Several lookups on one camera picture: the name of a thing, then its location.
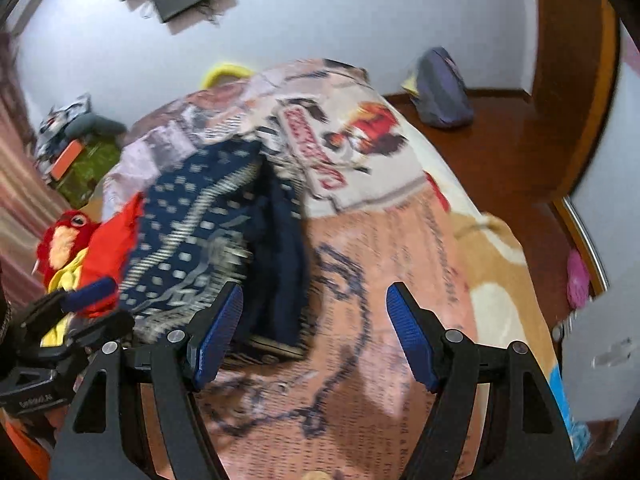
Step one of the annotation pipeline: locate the navy patterned hooded sweater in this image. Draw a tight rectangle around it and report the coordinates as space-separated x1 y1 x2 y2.
118 136 310 363

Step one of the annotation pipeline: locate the red garment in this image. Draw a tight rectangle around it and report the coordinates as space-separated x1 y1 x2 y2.
78 192 144 288

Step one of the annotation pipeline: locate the red parrot plush toy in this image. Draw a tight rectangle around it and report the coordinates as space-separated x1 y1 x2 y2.
35 210 101 287

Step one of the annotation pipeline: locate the striped brown curtain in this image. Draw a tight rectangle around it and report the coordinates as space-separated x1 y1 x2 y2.
1 29 67 306

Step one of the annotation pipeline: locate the printed newspaper pattern bedspread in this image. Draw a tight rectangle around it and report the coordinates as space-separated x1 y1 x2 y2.
102 60 570 479

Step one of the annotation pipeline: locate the orange shoe box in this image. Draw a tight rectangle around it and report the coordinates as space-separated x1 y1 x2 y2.
50 140 84 181

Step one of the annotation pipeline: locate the pink slipper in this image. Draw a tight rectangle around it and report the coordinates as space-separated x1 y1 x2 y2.
566 249 590 310

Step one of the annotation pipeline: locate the grey green pillow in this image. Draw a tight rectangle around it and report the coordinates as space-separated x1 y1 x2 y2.
63 113 126 140

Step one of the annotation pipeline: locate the grey blue backpack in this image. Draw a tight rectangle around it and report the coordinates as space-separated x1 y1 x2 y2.
413 47 474 129

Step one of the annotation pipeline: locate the yellow headboard cushion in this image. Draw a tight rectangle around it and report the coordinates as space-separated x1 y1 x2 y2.
201 63 254 90

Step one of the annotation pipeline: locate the wooden wardrobe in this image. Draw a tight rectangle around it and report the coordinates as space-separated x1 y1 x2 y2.
533 0 620 200

